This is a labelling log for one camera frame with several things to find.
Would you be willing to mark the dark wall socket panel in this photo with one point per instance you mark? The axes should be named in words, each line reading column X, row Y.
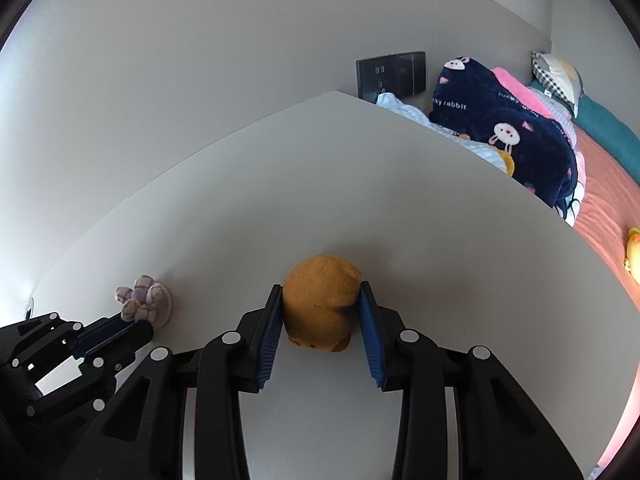
column 390, row 72

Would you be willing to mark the white cartoon-print cloth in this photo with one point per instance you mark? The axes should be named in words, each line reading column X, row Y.
column 573, row 205

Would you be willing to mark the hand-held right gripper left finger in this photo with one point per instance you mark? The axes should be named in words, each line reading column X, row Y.
column 267, row 340

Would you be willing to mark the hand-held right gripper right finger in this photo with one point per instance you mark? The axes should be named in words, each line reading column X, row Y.
column 372, row 340

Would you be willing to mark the teal pillow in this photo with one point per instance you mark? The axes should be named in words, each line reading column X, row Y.
column 605, row 130

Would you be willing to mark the navy rabbit-print blanket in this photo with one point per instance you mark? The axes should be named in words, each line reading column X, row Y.
column 500, row 110

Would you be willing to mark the patchwork pillow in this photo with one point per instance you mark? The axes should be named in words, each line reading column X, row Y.
column 560, row 77

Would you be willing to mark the brown plush toy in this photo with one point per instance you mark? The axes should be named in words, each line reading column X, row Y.
column 320, row 300

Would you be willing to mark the yellow plush duck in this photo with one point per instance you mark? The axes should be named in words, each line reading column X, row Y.
column 634, row 255

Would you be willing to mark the pink fleece blanket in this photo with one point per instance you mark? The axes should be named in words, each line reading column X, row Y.
column 515, row 85

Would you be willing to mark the small purple plush toy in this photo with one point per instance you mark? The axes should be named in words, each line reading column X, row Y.
column 150, row 300

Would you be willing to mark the bed with pink sheet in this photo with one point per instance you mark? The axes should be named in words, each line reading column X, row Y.
column 605, row 200

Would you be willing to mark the light blue baby clothing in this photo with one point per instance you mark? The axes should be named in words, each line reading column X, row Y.
column 415, row 117

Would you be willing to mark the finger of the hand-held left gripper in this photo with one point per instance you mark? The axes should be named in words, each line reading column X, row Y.
column 110, row 335
column 45, row 327

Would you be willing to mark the light blue folded blanket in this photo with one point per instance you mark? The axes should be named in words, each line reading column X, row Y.
column 552, row 107

